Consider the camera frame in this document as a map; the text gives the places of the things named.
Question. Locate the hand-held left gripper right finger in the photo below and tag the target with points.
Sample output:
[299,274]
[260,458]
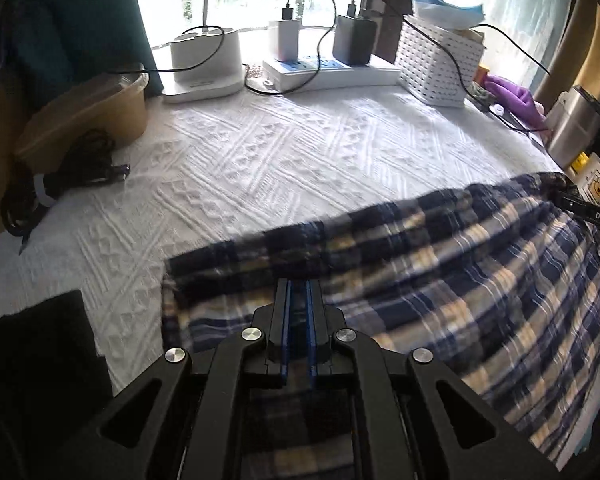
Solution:
[311,330]

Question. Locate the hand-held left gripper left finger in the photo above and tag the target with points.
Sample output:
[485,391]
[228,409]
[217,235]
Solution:
[285,330]

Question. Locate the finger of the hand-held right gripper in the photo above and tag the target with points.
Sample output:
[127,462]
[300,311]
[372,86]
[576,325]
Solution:
[595,217]

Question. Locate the plaid flannel shirt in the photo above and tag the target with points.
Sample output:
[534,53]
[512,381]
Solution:
[455,280]

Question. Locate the white bear mug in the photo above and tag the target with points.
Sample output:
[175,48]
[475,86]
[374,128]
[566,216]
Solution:
[597,185]

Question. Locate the steel tumbler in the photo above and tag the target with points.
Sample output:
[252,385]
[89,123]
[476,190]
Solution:
[572,130]

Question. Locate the purple cloth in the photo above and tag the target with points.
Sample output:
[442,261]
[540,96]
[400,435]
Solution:
[515,97]

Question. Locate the small grey object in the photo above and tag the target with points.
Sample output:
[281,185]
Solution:
[482,96]

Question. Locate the white textured tablecloth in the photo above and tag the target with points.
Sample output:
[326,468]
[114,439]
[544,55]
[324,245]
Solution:
[260,160]

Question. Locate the yellow curtain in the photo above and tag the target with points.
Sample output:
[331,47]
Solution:
[595,45]

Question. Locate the white perforated basket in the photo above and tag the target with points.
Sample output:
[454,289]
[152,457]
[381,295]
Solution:
[430,65]

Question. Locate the black cloth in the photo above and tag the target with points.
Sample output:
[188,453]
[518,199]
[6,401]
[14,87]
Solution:
[30,360]

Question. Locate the white power strip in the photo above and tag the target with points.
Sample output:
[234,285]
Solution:
[360,77]

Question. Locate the blue face mask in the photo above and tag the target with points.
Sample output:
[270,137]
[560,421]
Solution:
[445,7]

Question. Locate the white desk lamp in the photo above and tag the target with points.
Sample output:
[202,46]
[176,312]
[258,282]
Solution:
[205,60]

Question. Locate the white charger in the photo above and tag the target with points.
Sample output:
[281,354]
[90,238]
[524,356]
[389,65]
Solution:
[282,40]

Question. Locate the yellow food container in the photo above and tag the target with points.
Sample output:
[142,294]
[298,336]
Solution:
[90,115]

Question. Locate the black charger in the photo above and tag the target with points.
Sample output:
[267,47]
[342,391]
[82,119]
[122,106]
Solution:
[355,40]

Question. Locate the teal curtain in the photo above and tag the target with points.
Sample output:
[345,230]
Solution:
[80,20]

